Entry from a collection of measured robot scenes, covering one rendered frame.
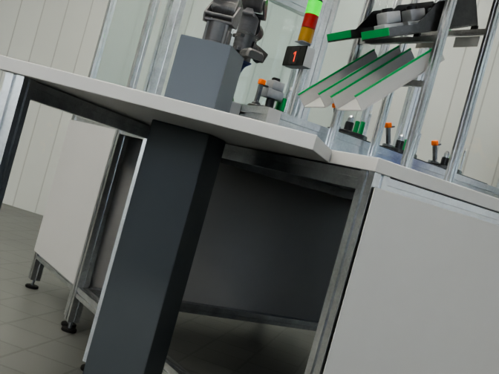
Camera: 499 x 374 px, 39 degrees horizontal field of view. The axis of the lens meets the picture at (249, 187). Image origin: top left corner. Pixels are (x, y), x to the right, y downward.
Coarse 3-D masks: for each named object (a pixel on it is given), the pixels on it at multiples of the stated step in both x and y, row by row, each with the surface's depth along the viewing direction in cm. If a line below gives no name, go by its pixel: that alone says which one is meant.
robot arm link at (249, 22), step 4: (248, 8) 208; (244, 12) 207; (248, 12) 206; (252, 12) 207; (244, 16) 209; (248, 16) 208; (252, 16) 208; (256, 16) 209; (240, 20) 210; (244, 20) 208; (248, 20) 208; (252, 20) 208; (256, 20) 209; (240, 24) 209; (244, 24) 208; (248, 24) 208; (252, 24) 208; (256, 24) 210; (240, 28) 209; (244, 28) 208; (248, 28) 208; (252, 28) 209; (256, 28) 210; (252, 32) 209
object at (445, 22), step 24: (456, 0) 179; (360, 48) 206; (432, 48) 180; (480, 48) 189; (432, 72) 178; (480, 72) 187; (336, 120) 206; (384, 120) 215; (408, 144) 179; (456, 144) 188; (456, 168) 188
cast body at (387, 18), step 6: (384, 12) 180; (390, 12) 179; (396, 12) 180; (378, 18) 182; (384, 18) 180; (390, 18) 179; (396, 18) 180; (378, 24) 182; (384, 24) 179; (390, 24) 179; (396, 24) 180; (402, 24) 181
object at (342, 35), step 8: (400, 8) 194; (368, 16) 204; (360, 24) 204; (368, 24) 205; (376, 24) 206; (344, 32) 191; (352, 32) 189; (360, 32) 190; (328, 40) 200; (336, 40) 196; (344, 40) 199
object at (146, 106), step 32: (0, 64) 147; (32, 64) 145; (96, 96) 151; (128, 96) 140; (160, 96) 139; (192, 128) 172; (224, 128) 140; (256, 128) 134; (288, 128) 133; (320, 160) 158
